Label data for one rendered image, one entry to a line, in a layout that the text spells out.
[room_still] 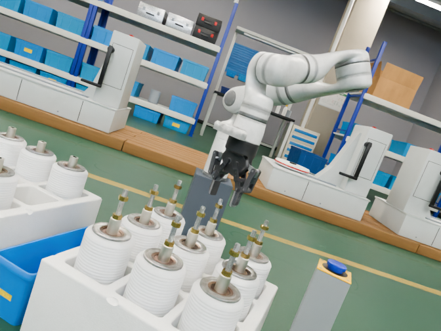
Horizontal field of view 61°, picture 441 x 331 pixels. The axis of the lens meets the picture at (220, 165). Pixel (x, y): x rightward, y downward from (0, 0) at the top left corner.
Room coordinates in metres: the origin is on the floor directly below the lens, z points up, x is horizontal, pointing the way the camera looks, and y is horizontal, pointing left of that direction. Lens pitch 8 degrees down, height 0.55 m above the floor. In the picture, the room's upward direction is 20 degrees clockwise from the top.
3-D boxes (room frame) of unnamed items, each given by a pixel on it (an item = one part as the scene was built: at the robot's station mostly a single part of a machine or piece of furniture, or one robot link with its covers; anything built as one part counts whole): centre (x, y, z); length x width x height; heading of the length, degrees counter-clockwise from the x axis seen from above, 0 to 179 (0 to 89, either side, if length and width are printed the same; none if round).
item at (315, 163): (5.48, -1.14, 0.19); 0.50 x 0.41 x 0.37; 10
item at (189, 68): (5.63, 0.84, 0.90); 0.50 x 0.38 x 0.21; 5
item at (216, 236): (0.87, -0.03, 0.25); 0.08 x 0.08 x 0.01
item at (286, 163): (3.12, -0.56, 0.30); 0.30 x 0.30 x 0.04
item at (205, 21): (5.60, 0.85, 1.57); 0.42 x 0.34 x 0.17; 5
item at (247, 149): (0.87, -0.03, 0.45); 0.08 x 0.08 x 0.09
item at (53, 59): (5.48, 2.64, 0.36); 0.50 x 0.38 x 0.21; 5
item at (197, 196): (1.35, 0.01, 0.15); 0.14 x 0.14 x 0.30; 5
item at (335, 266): (0.75, -0.30, 0.32); 0.04 x 0.04 x 0.02
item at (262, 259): (0.84, -0.14, 0.25); 0.08 x 0.08 x 0.01
